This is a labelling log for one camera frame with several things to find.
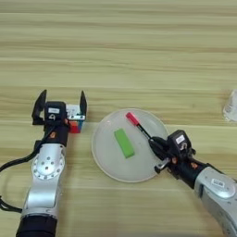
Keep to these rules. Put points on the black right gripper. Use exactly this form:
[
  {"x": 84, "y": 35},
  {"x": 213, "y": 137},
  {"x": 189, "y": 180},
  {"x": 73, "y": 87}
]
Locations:
[{"x": 185, "y": 168}]

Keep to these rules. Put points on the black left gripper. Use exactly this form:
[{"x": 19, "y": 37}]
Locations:
[{"x": 58, "y": 135}]

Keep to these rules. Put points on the multicoloured puzzle cube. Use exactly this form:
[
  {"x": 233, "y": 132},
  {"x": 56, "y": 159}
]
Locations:
[{"x": 74, "y": 127}]

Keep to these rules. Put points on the red and black marker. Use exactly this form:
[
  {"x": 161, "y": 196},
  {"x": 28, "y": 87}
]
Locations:
[{"x": 133, "y": 118}]

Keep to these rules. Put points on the clear red-capped water bottle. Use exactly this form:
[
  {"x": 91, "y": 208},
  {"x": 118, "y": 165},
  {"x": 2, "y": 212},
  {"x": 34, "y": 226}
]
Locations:
[{"x": 231, "y": 108}]

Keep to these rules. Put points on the black labelled box left gripper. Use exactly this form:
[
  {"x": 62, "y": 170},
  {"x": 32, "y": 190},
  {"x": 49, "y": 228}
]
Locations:
[{"x": 55, "y": 112}]

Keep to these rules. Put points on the black labelled box gripper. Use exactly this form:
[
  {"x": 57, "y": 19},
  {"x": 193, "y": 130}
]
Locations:
[
  {"x": 179, "y": 142},
  {"x": 55, "y": 112}
]

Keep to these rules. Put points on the black labelled box right gripper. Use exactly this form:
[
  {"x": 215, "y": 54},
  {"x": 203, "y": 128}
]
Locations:
[{"x": 179, "y": 142}]

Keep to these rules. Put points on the green rectangular block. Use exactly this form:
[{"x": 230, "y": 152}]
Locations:
[{"x": 124, "y": 143}]

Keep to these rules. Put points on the round beige plate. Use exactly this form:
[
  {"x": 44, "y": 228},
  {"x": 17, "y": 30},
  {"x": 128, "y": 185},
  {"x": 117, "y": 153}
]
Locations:
[{"x": 108, "y": 160}]

